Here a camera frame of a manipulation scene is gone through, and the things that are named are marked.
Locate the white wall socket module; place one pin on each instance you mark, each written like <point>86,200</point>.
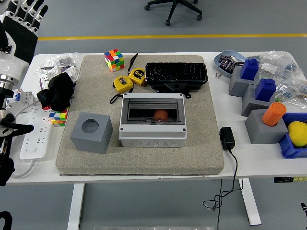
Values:
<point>72,72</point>
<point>48,75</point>

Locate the white power strip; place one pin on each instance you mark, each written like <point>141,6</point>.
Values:
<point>36,143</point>

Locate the black plastic tray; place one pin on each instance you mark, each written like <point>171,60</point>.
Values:
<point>176,73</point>

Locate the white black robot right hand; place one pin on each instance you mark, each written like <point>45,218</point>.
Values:
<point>304,209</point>

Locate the colourful puzzle cube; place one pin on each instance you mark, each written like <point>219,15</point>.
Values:
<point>114,60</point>
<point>60,118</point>

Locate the grey block with round hole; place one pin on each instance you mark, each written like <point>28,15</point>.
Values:
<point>96,141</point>

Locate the black office chair base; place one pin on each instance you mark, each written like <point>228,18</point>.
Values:
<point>173,9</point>

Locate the blue storage bin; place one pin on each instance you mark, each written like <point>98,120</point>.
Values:
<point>287,149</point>

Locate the dark printed packet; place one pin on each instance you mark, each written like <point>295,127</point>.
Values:
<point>227,65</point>
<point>225,58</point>

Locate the yellow lemon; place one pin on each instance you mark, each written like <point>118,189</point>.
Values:
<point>298,134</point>

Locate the black cloth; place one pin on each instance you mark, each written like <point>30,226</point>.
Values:
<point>57,91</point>

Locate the grey plastic junction box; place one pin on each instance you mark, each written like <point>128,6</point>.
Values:
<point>153,134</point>

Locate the black power adapter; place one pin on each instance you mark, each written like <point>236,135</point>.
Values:
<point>227,139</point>

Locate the grey-brown fabric mat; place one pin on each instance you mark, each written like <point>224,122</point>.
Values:
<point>144,160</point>

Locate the smoky transparent box lid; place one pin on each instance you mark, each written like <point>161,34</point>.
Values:
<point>144,105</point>

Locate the pale blue dish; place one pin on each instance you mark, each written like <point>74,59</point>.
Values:
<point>218,63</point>

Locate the grey holder block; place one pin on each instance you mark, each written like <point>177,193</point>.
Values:
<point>263,134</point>
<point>250,105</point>
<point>236,86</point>

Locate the yellow tape measure 5m label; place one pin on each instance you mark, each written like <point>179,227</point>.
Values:
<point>137,75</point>

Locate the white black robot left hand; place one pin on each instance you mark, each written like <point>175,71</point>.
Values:
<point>20,40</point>

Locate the small metal screws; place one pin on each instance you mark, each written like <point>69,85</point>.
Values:
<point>217,75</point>

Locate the orange cylinder battery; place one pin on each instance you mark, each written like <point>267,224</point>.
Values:
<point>160,115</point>
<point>273,115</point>

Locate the clear bags of small parts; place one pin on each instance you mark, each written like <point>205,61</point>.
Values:
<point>275,62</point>
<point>291,89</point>

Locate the white circuit breaker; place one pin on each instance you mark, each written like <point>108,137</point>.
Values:
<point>21,98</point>

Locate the white table leg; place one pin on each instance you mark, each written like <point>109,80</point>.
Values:
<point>250,203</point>
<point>76,206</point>

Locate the clear plastic bag with parts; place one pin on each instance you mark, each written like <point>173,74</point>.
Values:
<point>51,60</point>

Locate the blue plastic block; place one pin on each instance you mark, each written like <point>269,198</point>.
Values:
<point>249,69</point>
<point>265,89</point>

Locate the black table control panel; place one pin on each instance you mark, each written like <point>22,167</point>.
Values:
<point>285,179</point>

